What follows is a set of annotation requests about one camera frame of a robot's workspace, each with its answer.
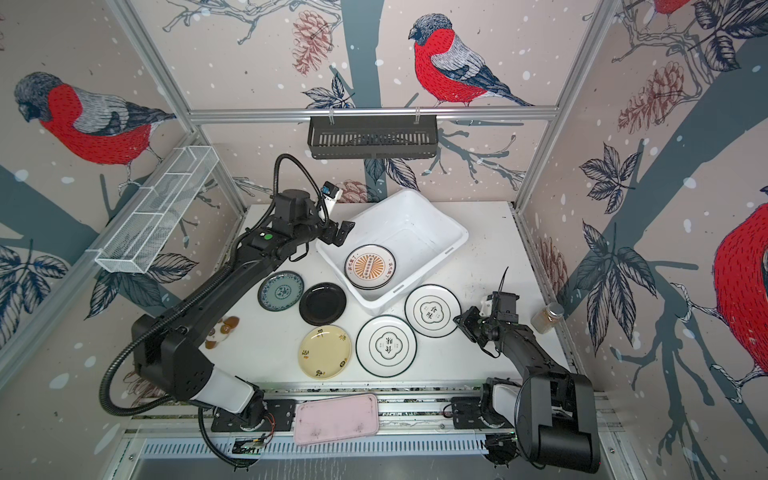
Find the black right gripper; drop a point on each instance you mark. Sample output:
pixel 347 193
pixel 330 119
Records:
pixel 468 321

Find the orange sunburst plate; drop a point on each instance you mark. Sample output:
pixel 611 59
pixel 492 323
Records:
pixel 362 284
pixel 370 262

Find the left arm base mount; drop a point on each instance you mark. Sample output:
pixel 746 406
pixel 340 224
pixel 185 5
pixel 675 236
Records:
pixel 269 415

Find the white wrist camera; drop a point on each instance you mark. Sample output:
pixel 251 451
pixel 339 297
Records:
pixel 331 194

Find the white plastic bin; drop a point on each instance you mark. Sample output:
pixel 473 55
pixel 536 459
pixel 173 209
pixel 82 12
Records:
pixel 419 235

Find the white mesh wire shelf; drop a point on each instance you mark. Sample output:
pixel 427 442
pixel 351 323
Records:
pixel 141 237

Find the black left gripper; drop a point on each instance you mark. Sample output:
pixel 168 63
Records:
pixel 330 236

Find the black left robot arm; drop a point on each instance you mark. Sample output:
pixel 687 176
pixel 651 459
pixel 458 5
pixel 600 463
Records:
pixel 167 350

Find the black hanging wire basket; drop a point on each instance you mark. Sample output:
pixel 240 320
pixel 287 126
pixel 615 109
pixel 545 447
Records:
pixel 373 137

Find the yellow plate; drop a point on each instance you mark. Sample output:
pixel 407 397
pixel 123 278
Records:
pixel 325 352

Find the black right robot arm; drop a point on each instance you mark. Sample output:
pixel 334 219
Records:
pixel 551 409

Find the blue floral green plate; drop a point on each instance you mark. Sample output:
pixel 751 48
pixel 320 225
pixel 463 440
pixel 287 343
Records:
pixel 280 291

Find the small glass jar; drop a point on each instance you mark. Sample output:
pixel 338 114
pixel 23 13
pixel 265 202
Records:
pixel 548 317

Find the white plate black rim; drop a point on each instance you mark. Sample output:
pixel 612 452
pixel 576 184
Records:
pixel 386 346
pixel 430 310

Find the horizontal aluminium rail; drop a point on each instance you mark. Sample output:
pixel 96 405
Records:
pixel 240 116

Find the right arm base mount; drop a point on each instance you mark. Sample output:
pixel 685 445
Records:
pixel 474 411

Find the pink pad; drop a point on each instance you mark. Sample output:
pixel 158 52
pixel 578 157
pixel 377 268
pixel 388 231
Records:
pixel 336 419

